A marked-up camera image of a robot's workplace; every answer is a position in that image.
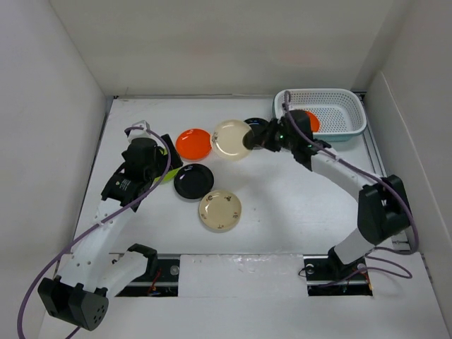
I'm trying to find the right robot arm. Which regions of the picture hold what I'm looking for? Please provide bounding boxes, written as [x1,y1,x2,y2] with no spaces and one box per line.
[250,109,416,287]

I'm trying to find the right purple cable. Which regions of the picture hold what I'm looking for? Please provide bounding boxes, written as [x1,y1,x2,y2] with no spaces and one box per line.
[280,90,421,289]

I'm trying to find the purple cable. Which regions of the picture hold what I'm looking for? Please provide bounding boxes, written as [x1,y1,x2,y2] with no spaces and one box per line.
[16,127,173,339]
[280,90,421,289]

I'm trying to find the cream plate with red marks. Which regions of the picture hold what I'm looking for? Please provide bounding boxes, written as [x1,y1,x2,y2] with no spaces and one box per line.
[198,189,242,232]

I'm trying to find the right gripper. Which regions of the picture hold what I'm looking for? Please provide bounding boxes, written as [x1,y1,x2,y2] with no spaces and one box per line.
[251,117,297,152]

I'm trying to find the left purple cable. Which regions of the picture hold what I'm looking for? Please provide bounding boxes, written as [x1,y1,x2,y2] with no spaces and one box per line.
[16,127,173,339]

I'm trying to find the white and teal plastic bin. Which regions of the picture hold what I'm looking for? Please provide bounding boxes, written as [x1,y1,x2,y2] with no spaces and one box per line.
[288,88,367,142]

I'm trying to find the green plate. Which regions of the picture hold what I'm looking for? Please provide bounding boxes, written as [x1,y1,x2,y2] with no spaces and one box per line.
[159,148,180,184]

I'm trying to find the small orange plate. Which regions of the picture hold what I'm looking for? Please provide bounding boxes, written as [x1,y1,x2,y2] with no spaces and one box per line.
[307,111,321,133]

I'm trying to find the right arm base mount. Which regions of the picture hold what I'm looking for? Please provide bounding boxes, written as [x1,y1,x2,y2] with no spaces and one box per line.
[298,255,373,297]

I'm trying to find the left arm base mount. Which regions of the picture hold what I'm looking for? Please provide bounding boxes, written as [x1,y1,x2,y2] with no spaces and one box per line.
[117,254,180,297]

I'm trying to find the large black plate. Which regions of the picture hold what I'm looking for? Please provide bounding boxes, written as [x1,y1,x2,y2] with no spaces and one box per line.
[173,163,215,200]

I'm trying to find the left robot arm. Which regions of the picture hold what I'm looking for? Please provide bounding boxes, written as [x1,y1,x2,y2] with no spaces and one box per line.
[37,121,179,331]

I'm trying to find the small black plate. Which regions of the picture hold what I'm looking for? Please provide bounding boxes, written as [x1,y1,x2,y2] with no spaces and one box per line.
[242,117,269,150]

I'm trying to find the large orange plate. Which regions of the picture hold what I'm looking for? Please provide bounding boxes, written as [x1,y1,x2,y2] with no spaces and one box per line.
[176,129,211,161]

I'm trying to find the cream plate with black patch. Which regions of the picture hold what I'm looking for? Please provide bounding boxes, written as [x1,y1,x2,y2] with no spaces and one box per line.
[210,119,253,161]

